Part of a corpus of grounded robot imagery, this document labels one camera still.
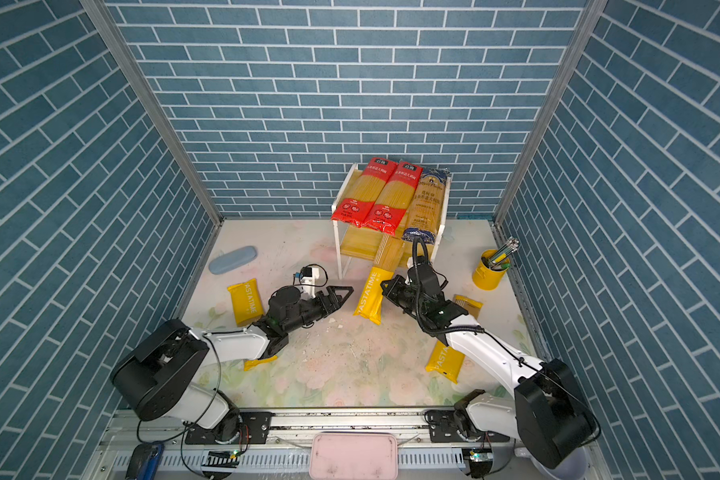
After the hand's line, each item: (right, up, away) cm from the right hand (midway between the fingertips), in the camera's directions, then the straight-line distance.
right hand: (377, 279), depth 82 cm
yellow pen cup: (+36, -1, +13) cm, 38 cm away
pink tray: (-6, -39, -14) cm, 42 cm away
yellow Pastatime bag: (+3, +4, +2) cm, 5 cm away
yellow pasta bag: (-41, -10, +12) cm, 44 cm away
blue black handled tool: (-53, -39, -16) cm, 67 cm away
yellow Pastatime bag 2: (+20, -24, +2) cm, 31 cm away
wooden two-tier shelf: (-5, +10, +9) cm, 14 cm away
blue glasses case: (-53, +4, +25) cm, 58 cm away
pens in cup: (+41, +9, +9) cm, 43 cm away
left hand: (-8, -5, 0) cm, 9 cm away
